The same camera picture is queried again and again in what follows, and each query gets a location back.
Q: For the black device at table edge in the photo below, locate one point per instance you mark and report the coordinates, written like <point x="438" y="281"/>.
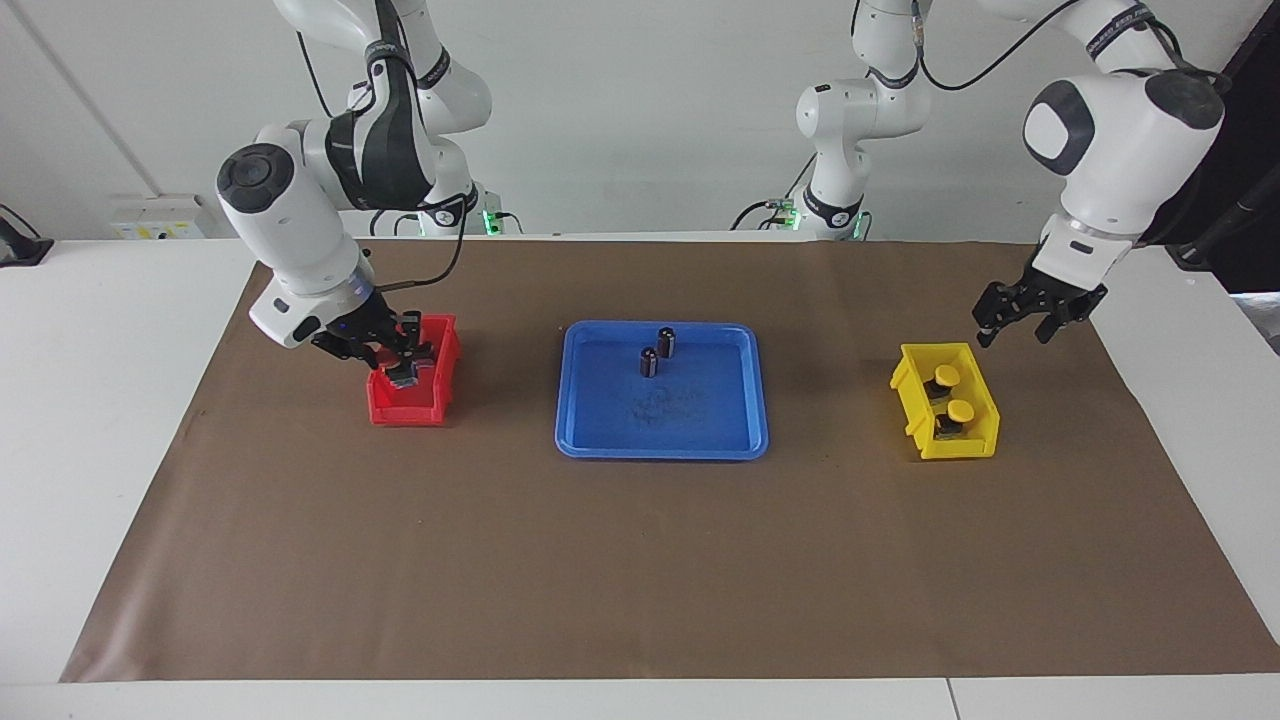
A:
<point x="20" y="245"/>

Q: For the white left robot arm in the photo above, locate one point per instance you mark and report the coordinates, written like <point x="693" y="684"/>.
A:
<point x="1120" y="140"/>

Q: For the red plastic bin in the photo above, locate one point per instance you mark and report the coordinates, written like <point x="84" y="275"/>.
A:
<point x="400" y="410"/>

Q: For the yellow push button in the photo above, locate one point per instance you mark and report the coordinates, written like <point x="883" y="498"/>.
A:
<point x="946" y="376"/>
<point x="961" y="410"/>

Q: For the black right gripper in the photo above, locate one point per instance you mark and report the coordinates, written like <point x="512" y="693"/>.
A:
<point x="360" y="330"/>

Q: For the black stand equipment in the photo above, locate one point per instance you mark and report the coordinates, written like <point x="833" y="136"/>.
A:
<point x="1250" y="250"/>

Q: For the yellow plastic bin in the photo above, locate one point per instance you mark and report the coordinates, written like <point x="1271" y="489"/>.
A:
<point x="975" y="435"/>

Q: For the white wall socket box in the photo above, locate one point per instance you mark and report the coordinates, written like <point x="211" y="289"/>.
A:
<point x="160" y="215"/>

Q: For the small black cylinder capacitor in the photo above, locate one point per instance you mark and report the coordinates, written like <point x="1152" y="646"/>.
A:
<point x="649" y="363"/>
<point x="667" y="343"/>

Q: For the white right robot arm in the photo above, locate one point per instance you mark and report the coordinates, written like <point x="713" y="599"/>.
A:
<point x="300" y="220"/>

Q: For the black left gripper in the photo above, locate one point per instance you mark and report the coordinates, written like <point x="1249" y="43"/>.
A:
<point x="1050" y="295"/>

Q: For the blue plastic tray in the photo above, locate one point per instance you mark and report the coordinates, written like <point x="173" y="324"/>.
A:
<point x="690" y="410"/>

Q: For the brown paper table mat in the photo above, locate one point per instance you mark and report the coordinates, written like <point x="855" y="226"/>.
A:
<point x="640" y="560"/>

